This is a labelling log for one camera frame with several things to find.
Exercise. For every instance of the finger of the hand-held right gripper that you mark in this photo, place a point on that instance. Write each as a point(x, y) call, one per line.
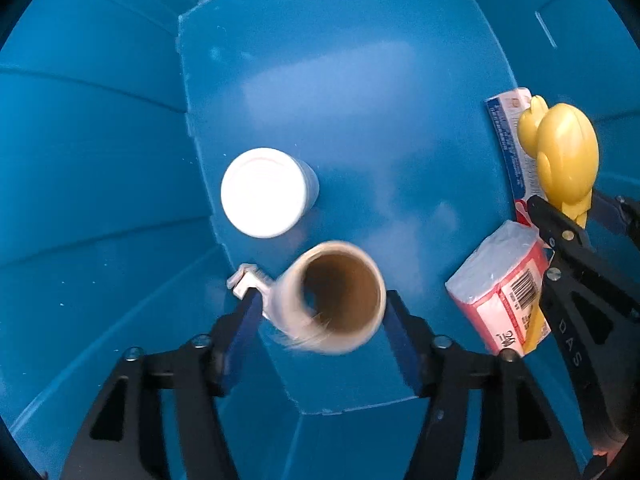
point(555, 225)
point(612, 210)

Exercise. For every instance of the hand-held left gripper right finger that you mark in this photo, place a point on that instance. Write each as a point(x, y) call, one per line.
point(400, 330)

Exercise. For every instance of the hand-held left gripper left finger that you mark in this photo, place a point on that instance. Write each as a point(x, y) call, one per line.
point(245, 330)

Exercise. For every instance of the cardboard tube roll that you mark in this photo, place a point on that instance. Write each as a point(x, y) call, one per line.
point(340, 295)

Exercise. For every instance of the yellow plastic toy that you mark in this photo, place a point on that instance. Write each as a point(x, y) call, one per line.
point(565, 155)

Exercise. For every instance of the red white packet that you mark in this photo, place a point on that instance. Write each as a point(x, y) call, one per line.
point(490, 290)

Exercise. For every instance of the blue white carton box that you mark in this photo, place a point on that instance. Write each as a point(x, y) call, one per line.
point(507, 145)

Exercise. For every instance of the white round jar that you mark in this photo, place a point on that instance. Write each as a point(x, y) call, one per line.
point(262, 190)

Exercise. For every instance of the blue plastic crate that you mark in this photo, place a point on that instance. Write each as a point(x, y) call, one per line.
point(350, 110)

